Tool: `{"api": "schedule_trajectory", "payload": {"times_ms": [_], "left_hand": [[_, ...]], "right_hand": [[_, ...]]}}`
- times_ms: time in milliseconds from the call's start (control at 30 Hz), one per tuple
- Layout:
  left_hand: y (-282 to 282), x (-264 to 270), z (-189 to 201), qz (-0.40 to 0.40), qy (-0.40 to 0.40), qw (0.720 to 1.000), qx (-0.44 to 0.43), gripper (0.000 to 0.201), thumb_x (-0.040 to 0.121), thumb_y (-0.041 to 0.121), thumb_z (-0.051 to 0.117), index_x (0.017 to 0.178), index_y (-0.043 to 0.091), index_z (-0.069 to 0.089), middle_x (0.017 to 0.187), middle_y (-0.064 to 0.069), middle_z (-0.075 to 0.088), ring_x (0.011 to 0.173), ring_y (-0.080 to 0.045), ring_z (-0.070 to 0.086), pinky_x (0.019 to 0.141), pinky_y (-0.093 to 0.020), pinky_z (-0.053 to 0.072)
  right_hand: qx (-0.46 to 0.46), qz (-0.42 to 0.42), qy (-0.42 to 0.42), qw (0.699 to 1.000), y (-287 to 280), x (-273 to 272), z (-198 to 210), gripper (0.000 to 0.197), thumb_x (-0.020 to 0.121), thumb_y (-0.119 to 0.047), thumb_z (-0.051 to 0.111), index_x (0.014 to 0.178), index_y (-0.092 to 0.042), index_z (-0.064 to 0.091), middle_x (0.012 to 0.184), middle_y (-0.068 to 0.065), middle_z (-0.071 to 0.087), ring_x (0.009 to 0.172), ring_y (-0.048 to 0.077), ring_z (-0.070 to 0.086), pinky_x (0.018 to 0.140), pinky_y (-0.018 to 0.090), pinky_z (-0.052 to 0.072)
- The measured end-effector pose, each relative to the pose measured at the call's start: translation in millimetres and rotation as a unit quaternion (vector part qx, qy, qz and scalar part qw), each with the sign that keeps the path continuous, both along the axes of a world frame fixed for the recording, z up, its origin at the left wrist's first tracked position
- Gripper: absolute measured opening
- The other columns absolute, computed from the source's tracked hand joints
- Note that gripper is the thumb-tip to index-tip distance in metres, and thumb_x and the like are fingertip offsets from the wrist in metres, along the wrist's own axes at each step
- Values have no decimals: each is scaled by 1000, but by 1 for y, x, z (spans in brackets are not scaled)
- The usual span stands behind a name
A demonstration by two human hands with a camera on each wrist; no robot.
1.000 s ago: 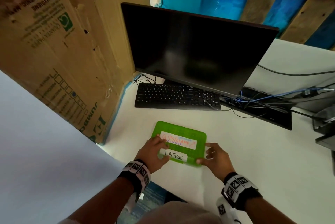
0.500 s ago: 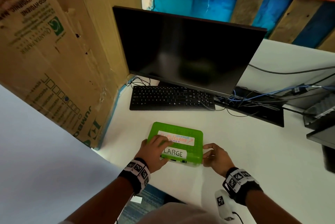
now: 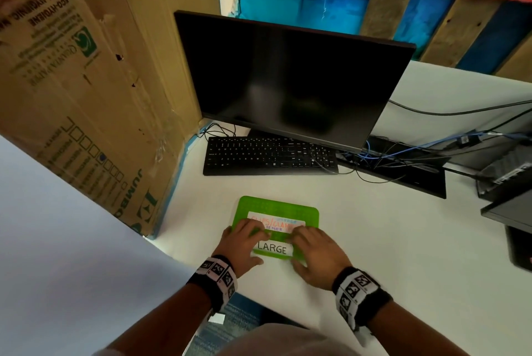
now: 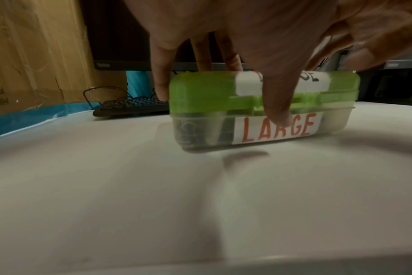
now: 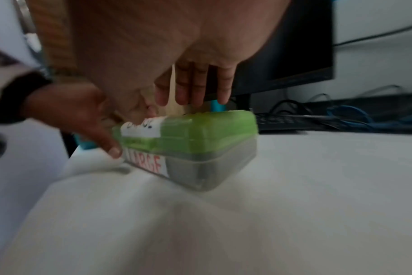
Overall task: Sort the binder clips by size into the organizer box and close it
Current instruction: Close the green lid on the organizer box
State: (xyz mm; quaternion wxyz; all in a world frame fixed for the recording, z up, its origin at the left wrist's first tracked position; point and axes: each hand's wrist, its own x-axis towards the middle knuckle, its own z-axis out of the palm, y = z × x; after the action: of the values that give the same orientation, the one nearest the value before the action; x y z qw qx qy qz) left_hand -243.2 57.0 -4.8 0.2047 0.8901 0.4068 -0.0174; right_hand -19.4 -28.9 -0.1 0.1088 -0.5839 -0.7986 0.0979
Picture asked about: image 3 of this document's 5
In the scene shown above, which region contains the blue network cable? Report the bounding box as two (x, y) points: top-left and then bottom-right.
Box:
(359, 131), (529, 161)

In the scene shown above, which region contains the person's light pink shirt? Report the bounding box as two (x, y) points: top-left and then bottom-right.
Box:
(93, 324), (366, 356)

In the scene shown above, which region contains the brown cardboard box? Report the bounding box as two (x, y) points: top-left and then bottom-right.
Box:
(0, 0), (221, 240)

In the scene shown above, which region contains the thin black keyboard cable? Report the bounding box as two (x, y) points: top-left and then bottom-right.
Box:
(198, 121), (238, 139)

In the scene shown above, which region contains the black keyboard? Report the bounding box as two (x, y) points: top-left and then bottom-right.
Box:
(202, 136), (340, 177)

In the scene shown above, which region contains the short black power cable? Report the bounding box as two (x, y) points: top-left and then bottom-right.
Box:
(444, 166), (479, 180)

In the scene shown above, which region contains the white desk divider panel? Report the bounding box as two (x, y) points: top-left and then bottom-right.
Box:
(372, 60), (532, 171)

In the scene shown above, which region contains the person's left hand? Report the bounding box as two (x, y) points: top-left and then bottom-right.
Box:
(211, 218), (272, 279)

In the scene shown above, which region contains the black computer monitor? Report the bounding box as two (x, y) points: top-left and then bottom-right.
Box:
(480, 189), (532, 235)
(173, 9), (417, 154)

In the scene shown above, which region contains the black red-striped monitor stand base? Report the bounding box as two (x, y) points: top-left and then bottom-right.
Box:
(505, 225), (532, 272)

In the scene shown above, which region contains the person's right hand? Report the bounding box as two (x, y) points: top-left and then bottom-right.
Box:
(284, 225), (354, 292)

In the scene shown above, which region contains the person's right forearm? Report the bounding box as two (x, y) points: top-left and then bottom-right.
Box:
(367, 301), (470, 356)

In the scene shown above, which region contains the blue patterned floor mat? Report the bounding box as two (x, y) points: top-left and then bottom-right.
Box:
(189, 293), (308, 356)

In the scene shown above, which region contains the black mini desktop computer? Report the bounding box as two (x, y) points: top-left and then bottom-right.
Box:
(475, 145), (532, 202)

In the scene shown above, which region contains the black desk cable tray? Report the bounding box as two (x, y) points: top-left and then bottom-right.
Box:
(335, 135), (452, 200)

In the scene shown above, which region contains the white side partition panel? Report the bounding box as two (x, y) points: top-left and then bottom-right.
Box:
(0, 135), (196, 356)

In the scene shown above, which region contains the person's left forearm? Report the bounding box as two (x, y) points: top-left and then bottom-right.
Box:
(106, 284), (213, 356)

